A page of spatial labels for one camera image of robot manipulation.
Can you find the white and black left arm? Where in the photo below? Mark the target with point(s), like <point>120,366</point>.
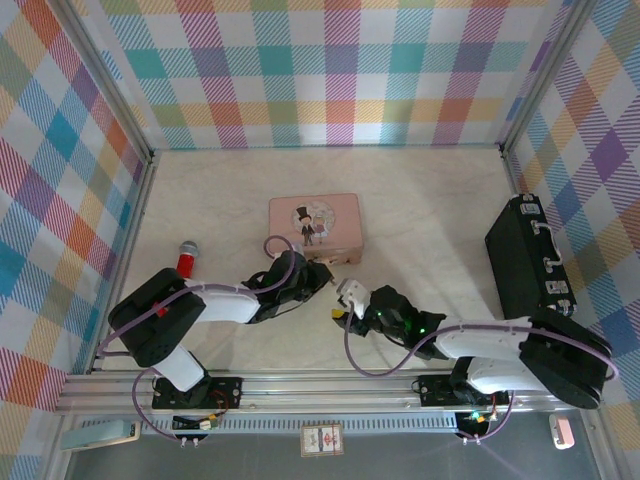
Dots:
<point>160,325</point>

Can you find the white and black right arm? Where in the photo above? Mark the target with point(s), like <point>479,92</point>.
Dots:
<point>560,350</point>

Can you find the pink tin box with cartoon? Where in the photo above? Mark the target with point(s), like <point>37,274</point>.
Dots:
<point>345,210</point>

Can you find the red toy microphone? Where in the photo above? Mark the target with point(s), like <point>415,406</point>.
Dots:
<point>186,262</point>

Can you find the playing card box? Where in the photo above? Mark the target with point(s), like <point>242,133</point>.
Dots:
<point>322,440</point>

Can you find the black briefcase with metal clasps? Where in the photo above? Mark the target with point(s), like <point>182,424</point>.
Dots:
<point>515,260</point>

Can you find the yellow power connector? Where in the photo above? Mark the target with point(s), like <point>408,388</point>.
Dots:
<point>481,417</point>
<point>210,423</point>

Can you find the pink and white small device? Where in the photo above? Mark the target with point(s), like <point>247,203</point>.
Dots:
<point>562,431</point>

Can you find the aluminium mounting rail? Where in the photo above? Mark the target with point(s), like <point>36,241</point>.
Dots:
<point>325,392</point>

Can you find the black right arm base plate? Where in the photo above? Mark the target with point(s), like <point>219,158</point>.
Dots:
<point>435,387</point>

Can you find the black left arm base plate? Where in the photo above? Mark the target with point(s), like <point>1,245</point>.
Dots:
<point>225,390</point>

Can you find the aluminium side frame bar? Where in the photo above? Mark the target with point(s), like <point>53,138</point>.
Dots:
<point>127,250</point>

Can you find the aluminium frame post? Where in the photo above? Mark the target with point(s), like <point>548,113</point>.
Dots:
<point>107,80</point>
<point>542,75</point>

